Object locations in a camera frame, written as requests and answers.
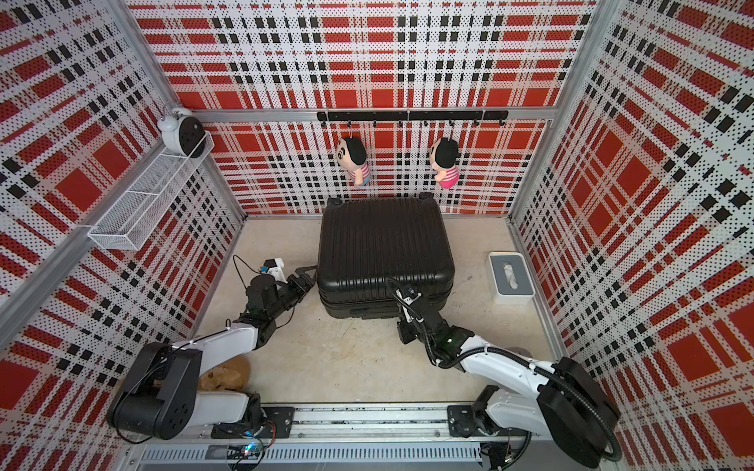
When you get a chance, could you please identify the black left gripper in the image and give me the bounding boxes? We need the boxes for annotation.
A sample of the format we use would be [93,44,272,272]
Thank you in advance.
[269,266,322,320]

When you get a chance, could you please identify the black ribbed hard-shell suitcase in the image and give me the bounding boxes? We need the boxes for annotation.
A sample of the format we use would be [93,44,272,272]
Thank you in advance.
[317,192,456,319]

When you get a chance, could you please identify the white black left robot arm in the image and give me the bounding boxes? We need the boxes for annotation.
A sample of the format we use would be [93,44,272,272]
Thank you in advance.
[106,266,317,445]

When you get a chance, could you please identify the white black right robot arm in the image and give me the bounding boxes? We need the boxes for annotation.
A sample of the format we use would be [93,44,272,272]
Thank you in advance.
[392,288,624,469]

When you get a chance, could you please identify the white tissue box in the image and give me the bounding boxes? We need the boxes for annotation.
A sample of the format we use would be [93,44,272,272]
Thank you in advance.
[486,251,535,305]

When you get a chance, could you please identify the brown teddy bear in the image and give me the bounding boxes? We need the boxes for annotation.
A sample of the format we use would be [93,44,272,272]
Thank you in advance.
[198,355,251,392]

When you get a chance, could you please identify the plush doll blue shorts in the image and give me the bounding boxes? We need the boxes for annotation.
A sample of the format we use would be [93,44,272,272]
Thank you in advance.
[336,137,370,186]

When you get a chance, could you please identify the plush doll pink outfit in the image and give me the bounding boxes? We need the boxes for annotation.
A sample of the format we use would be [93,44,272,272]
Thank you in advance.
[430,137,459,190]

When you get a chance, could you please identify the white round alarm clock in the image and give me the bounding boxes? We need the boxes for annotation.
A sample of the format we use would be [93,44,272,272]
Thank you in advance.
[157,107,206,158]

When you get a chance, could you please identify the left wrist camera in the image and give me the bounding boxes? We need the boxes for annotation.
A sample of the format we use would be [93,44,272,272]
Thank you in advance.
[259,258,286,283]

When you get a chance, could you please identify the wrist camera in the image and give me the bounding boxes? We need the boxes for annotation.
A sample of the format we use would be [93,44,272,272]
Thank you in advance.
[395,288,422,323]
[259,258,286,283]

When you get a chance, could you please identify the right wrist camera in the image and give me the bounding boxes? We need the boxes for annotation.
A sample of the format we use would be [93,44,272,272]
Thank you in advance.
[395,288,422,323]

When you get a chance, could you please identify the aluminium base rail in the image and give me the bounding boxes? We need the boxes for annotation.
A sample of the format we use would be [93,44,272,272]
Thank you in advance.
[116,402,582,470]

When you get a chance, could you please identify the green circuit board with wires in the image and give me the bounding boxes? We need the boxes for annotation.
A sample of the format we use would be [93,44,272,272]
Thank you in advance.
[227,421,277,471]

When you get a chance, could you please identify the white wire mesh shelf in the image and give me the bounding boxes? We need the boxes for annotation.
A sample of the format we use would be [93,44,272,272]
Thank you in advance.
[88,131,214,251]

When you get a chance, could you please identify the black wall hook rail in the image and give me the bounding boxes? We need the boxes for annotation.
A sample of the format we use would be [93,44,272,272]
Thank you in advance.
[316,110,510,124]

